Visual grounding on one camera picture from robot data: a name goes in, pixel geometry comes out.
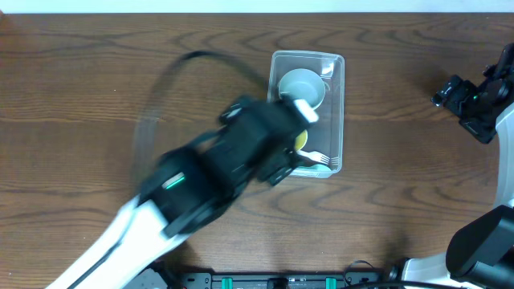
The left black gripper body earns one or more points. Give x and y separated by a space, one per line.
287 131

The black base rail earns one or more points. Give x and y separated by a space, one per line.
151 279

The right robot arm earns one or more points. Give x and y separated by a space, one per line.
480 255

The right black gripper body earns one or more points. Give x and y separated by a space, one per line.
454 100

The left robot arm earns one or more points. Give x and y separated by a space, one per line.
192 186

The clear plastic storage container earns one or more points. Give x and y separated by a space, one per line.
326 135

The light blue plastic spoon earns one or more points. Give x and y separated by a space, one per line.
318 168

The grey plastic bowl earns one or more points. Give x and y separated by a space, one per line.
303 84

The yellow plastic cup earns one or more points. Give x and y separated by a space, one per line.
301 140

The white plastic fork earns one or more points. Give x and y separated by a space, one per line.
315 156

